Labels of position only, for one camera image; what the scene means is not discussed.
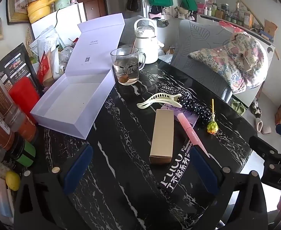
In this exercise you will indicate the row of shelf bottles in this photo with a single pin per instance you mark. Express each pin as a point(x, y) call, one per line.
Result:
point(224, 14)

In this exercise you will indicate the cream hair clip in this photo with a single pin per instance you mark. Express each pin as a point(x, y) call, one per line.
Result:
point(171, 103)

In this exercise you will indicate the woven straw trivet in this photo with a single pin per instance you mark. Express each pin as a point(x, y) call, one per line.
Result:
point(30, 40)

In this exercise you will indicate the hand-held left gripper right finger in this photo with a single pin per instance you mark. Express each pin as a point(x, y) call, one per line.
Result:
point(204, 172)

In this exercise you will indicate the clear plastic bag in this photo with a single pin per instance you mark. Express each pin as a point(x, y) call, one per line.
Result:
point(66, 57)

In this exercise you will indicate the green slipper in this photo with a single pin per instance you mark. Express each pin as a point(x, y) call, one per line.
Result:
point(234, 106)
point(242, 109)

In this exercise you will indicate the brown cardboard box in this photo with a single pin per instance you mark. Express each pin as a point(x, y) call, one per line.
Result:
point(270, 28)

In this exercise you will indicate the black printed long box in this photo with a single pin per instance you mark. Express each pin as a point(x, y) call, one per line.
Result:
point(176, 170)

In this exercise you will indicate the copper stirring spoon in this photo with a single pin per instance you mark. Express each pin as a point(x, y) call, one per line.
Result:
point(132, 46)

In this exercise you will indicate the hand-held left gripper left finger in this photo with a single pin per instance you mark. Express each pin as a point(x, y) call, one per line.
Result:
point(78, 170)

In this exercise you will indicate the yellow lemon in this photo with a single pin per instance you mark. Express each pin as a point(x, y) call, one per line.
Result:
point(12, 181)

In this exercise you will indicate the pink black small bag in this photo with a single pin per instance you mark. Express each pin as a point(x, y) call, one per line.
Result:
point(155, 13)

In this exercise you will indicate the grey leaf pattern chair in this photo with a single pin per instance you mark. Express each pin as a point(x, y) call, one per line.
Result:
point(200, 71)

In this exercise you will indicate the black printed pouch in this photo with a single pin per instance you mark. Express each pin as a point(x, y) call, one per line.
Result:
point(13, 60)

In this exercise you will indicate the white fridge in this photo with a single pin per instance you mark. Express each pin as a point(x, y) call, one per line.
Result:
point(68, 16)

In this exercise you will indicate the green lollipop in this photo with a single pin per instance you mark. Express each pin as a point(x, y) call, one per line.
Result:
point(212, 127)

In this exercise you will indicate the glass mug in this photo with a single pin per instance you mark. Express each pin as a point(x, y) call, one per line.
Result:
point(121, 60)

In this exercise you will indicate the yellow cooking pot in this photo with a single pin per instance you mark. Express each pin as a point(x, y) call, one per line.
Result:
point(38, 8)

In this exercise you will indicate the green label dark bottle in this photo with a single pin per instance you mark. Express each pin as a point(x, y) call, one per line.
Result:
point(23, 154)

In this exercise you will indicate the gold cardboard box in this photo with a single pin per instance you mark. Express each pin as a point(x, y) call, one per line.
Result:
point(161, 136)

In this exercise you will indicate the purple card packet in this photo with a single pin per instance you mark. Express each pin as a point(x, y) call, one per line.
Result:
point(192, 118)

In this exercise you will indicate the black polka dot scrunchie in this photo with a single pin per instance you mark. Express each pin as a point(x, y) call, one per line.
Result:
point(202, 111)

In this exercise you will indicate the white gift box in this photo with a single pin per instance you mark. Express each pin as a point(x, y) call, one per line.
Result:
point(68, 100)

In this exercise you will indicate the red-orange spice jar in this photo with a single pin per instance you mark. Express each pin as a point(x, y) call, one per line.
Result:
point(23, 124)

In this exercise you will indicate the white kettle bottle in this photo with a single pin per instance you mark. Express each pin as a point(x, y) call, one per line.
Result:
point(146, 48)

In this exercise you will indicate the red snack packet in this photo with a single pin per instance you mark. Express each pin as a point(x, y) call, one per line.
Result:
point(44, 69)

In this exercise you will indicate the red tin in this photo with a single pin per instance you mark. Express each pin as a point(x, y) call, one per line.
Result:
point(23, 93)

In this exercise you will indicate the black white checkered scrunchie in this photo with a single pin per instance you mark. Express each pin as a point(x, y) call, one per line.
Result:
point(169, 89)

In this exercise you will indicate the framed picture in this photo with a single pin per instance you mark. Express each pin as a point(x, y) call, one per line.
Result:
point(17, 2)

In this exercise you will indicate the beige slipper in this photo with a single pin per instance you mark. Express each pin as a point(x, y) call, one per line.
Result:
point(258, 125)
point(266, 130)

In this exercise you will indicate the brown door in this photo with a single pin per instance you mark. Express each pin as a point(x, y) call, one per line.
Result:
point(92, 6)

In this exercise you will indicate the floral cushion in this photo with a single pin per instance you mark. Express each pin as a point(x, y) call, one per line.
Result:
point(229, 62)

